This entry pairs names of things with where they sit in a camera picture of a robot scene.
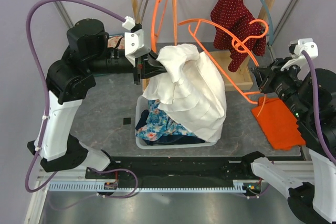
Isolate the peach hanger of floral garment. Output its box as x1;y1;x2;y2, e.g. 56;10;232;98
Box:
172;0;177;46

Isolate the white plastic basket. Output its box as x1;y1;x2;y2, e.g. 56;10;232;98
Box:
134;96;218;150

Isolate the orange hanger of denim skirt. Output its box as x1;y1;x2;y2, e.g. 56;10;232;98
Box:
151;0;174;53

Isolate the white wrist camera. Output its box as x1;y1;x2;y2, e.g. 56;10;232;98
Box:
122;16;151;67
280;38;319;71

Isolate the teal tub with clothes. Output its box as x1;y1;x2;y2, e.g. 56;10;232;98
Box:
107;34;124;51

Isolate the light blue cable duct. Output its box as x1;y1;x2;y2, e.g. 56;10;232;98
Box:
48;180;246;193

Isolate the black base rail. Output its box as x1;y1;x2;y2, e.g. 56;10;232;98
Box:
85;154;272;189

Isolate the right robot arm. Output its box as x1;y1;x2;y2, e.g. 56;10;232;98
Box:
240;58;335;223

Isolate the white garment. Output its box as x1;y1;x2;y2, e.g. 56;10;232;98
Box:
143;44;227;143

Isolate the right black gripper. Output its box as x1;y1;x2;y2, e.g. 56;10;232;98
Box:
251;55;312;119

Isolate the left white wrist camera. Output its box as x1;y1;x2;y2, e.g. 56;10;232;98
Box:
122;16;151;67

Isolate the blue denim skirt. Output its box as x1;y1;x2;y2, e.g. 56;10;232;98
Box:
135;110;205;146

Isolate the blue floral garment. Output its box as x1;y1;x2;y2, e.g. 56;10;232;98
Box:
135;100;196;143

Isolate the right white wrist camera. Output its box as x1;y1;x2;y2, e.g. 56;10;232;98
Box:
280;38;319;71

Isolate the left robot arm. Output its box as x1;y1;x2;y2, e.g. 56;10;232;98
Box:
27;18;165;178

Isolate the wooden clothes rack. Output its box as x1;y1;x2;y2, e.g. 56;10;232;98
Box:
131;0;275;95

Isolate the red dotted garment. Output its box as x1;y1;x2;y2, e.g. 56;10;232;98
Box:
211;0;264;72

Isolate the orange hanger of white garment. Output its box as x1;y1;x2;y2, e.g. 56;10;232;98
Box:
178;18;269;105

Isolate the small black floor marker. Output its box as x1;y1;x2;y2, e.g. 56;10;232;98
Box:
123;118;131;125

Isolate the orange folded cloth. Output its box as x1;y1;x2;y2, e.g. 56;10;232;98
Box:
251;97;306;151

